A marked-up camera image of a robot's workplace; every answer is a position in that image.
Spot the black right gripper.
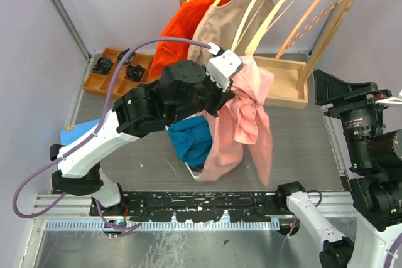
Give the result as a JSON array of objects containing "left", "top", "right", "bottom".
[{"left": 312, "top": 65, "right": 391, "bottom": 166}]

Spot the pink t shirt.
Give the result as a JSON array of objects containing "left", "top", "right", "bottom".
[{"left": 198, "top": 56, "right": 274, "bottom": 186}]

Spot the teal blue t shirt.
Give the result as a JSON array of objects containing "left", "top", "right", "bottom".
[{"left": 167, "top": 116, "right": 212, "bottom": 170}]

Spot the beige t shirt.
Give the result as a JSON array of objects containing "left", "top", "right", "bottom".
[{"left": 192, "top": 0, "right": 274, "bottom": 56}]

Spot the cream wooden hanger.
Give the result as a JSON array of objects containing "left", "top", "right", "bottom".
[{"left": 245, "top": 0, "right": 296, "bottom": 56}]

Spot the orange wavy metal hanger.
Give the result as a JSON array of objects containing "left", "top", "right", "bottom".
[{"left": 275, "top": 0, "right": 343, "bottom": 60}]

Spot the orange red t shirt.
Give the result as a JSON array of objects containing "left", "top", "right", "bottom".
[{"left": 149, "top": 0, "right": 215, "bottom": 80}]

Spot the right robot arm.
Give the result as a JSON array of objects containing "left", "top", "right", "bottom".
[{"left": 275, "top": 70, "right": 401, "bottom": 267}]

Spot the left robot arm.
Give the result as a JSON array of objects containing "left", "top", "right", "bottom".
[{"left": 52, "top": 55, "right": 243, "bottom": 215}]

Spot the wooden clothes rack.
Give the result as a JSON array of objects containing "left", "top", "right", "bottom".
[{"left": 175, "top": 0, "right": 376, "bottom": 110}]

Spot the white plastic basket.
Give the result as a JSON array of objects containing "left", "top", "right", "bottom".
[{"left": 185, "top": 163, "right": 204, "bottom": 181}]

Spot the rolled black sock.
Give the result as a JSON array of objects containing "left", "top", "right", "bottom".
[{"left": 126, "top": 65, "right": 146, "bottom": 82}]

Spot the rolled green sock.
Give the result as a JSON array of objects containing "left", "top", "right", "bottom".
[{"left": 116, "top": 48, "right": 136, "bottom": 65}]

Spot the rolled dark sock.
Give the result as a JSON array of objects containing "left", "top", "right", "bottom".
[{"left": 92, "top": 57, "right": 113, "bottom": 75}]

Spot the blue patterned cloth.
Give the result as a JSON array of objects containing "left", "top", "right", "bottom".
[{"left": 60, "top": 119, "right": 100, "bottom": 146}]

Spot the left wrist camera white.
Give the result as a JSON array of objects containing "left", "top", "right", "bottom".
[{"left": 206, "top": 42, "right": 243, "bottom": 92}]

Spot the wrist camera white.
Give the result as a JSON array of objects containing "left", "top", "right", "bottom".
[
  {"left": 376, "top": 90, "right": 402, "bottom": 107},
  {"left": 206, "top": 42, "right": 243, "bottom": 92}
]

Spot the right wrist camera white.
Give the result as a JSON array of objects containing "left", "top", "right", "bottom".
[{"left": 376, "top": 90, "right": 402, "bottom": 107}]

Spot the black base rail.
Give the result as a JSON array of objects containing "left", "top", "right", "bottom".
[{"left": 101, "top": 191, "right": 289, "bottom": 223}]

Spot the white slotted cable duct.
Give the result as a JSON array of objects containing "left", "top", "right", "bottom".
[{"left": 45, "top": 218, "right": 280, "bottom": 232}]

